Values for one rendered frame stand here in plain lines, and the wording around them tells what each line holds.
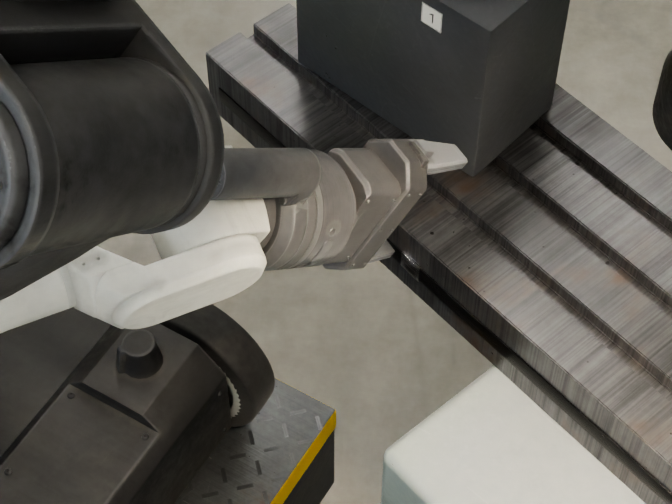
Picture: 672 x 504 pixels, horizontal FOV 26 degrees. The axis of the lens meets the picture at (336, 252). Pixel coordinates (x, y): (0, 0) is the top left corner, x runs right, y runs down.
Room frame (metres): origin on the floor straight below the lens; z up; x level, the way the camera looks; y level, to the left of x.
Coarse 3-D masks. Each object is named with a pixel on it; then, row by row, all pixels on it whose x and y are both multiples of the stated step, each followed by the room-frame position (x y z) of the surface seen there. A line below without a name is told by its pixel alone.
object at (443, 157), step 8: (424, 144) 0.74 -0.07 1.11; (432, 144) 0.75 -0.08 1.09; (440, 144) 0.76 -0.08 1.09; (448, 144) 0.76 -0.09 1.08; (424, 152) 0.73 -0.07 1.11; (432, 152) 0.73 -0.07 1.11; (440, 152) 0.75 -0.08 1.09; (448, 152) 0.75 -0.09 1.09; (456, 152) 0.76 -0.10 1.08; (432, 160) 0.73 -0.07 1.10; (440, 160) 0.73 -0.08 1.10; (448, 160) 0.74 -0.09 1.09; (456, 160) 0.74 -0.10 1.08; (464, 160) 0.75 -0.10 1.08; (432, 168) 0.72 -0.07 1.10; (440, 168) 0.73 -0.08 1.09; (448, 168) 0.74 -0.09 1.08; (456, 168) 0.74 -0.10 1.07
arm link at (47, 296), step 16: (32, 288) 0.54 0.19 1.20; (48, 288) 0.54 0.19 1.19; (64, 288) 0.54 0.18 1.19; (0, 304) 0.53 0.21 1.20; (16, 304) 0.53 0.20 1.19; (32, 304) 0.53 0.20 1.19; (48, 304) 0.54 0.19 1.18; (64, 304) 0.54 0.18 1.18; (0, 320) 0.52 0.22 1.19; (16, 320) 0.53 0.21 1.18; (32, 320) 0.53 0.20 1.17
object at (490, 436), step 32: (480, 384) 0.68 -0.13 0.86; (512, 384) 0.68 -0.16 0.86; (448, 416) 0.64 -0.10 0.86; (480, 416) 0.64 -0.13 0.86; (512, 416) 0.64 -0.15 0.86; (544, 416) 0.64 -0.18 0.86; (416, 448) 0.61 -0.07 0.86; (448, 448) 0.61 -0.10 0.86; (480, 448) 0.61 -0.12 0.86; (512, 448) 0.61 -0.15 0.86; (544, 448) 0.61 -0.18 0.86; (576, 448) 0.61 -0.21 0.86; (384, 480) 0.60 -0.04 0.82; (416, 480) 0.58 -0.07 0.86; (448, 480) 0.58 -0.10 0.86; (480, 480) 0.58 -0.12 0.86; (512, 480) 0.58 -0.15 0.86; (544, 480) 0.58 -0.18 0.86; (576, 480) 0.58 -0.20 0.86; (608, 480) 0.58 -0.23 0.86
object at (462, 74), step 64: (320, 0) 0.97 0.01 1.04; (384, 0) 0.92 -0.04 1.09; (448, 0) 0.88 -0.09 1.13; (512, 0) 0.88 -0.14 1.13; (320, 64) 0.97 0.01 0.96; (384, 64) 0.92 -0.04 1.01; (448, 64) 0.87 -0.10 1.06; (512, 64) 0.87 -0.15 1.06; (448, 128) 0.87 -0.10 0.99; (512, 128) 0.88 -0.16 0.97
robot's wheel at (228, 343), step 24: (192, 312) 0.93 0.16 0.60; (216, 312) 0.93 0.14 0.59; (192, 336) 0.90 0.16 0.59; (216, 336) 0.90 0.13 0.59; (240, 336) 0.91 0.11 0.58; (216, 360) 0.89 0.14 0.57; (240, 360) 0.89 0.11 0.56; (264, 360) 0.90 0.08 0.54; (240, 384) 0.87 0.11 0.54; (264, 384) 0.88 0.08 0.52; (240, 408) 0.87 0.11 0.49
